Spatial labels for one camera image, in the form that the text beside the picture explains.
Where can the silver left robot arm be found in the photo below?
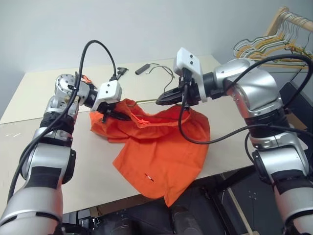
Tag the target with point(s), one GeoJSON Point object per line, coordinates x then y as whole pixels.
{"type": "Point", "coordinates": [44, 156]}

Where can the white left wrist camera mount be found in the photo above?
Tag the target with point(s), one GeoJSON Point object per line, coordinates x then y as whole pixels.
{"type": "Point", "coordinates": [108, 91]}

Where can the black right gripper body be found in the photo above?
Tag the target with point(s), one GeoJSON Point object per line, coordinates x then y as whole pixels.
{"type": "Point", "coordinates": [192, 94]}

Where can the rack of empty hangers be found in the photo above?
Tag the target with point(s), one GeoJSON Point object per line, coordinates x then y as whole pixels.
{"type": "Point", "coordinates": [247, 42]}

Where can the orange shorts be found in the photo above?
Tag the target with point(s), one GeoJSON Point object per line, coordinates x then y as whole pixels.
{"type": "Point", "coordinates": [159, 151]}

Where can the orange and black pliers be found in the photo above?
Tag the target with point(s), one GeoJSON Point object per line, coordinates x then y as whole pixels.
{"type": "Point", "coordinates": [86, 78]}

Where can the black panel with screws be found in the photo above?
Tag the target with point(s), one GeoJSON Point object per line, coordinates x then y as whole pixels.
{"type": "Point", "coordinates": [254, 203]}

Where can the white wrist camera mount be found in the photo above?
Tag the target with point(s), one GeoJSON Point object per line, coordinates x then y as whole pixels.
{"type": "Point", "coordinates": [189, 60]}
{"type": "Point", "coordinates": [108, 91]}

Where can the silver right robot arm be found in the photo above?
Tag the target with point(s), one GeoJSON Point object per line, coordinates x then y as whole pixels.
{"type": "Point", "coordinates": [256, 85]}

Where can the brown cardboard box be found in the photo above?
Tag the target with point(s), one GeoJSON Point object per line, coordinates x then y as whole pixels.
{"type": "Point", "coordinates": [297, 122]}

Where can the thin wooden slat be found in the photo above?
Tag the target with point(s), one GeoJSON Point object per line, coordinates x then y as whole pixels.
{"type": "Point", "coordinates": [240, 213]}

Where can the wooden hanger rack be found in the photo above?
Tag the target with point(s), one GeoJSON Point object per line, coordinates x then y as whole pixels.
{"type": "Point", "coordinates": [275, 23]}

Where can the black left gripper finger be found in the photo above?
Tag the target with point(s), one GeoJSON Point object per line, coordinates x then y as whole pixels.
{"type": "Point", "coordinates": [119, 118]}
{"type": "Point", "coordinates": [121, 114]}

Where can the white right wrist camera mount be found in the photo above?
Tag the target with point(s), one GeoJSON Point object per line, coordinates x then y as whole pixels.
{"type": "Point", "coordinates": [189, 60]}

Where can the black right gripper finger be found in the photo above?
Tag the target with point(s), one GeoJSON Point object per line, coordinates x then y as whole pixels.
{"type": "Point", "coordinates": [172, 93]}
{"type": "Point", "coordinates": [171, 101]}

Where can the small black clip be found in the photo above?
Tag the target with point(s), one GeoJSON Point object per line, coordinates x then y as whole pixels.
{"type": "Point", "coordinates": [121, 71]}

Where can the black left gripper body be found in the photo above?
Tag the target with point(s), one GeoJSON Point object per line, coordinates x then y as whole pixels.
{"type": "Point", "coordinates": [108, 109]}

